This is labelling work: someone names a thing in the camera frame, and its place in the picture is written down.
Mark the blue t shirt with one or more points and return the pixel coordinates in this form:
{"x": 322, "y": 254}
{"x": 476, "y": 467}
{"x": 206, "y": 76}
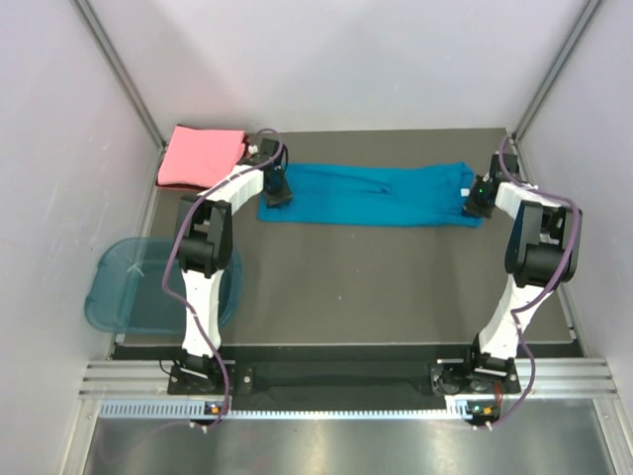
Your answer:
{"x": 427, "y": 196}

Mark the grey slotted cable duct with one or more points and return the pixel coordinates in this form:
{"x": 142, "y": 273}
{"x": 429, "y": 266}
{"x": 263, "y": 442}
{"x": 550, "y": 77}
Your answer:
{"x": 201, "y": 410}

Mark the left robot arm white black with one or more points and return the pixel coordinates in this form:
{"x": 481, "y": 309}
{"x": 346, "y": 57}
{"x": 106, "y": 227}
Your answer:
{"x": 201, "y": 252}

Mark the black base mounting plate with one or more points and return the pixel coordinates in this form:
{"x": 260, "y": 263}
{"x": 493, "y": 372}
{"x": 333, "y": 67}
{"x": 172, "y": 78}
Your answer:
{"x": 341, "y": 378}

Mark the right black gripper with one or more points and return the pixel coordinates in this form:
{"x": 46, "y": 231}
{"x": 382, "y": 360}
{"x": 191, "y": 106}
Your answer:
{"x": 471, "y": 204}

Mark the pink folded t shirt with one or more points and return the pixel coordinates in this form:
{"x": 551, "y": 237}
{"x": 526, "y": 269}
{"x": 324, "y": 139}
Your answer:
{"x": 198, "y": 158}

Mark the blue translucent plastic bin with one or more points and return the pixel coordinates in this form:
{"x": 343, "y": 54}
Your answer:
{"x": 126, "y": 294}

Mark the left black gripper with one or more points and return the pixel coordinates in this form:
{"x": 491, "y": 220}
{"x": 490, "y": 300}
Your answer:
{"x": 282, "y": 195}

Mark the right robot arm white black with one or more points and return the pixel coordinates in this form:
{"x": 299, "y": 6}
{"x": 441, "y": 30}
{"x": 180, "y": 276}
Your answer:
{"x": 542, "y": 252}

